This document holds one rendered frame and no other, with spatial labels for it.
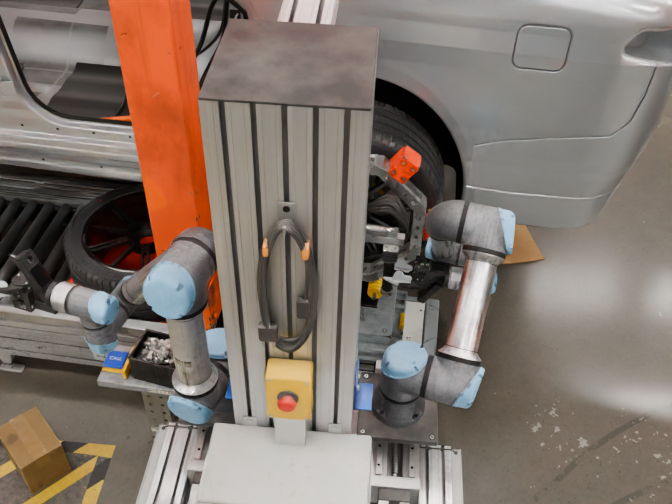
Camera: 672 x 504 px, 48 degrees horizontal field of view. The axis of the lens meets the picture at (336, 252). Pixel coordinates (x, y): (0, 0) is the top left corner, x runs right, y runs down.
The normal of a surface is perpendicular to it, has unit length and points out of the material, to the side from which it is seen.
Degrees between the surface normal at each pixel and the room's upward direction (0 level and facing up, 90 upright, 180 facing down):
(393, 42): 90
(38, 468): 90
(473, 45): 90
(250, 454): 0
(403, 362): 7
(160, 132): 90
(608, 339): 0
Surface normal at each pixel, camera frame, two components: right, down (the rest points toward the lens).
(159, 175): -0.15, 0.67
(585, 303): 0.02, -0.73
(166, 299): -0.32, 0.54
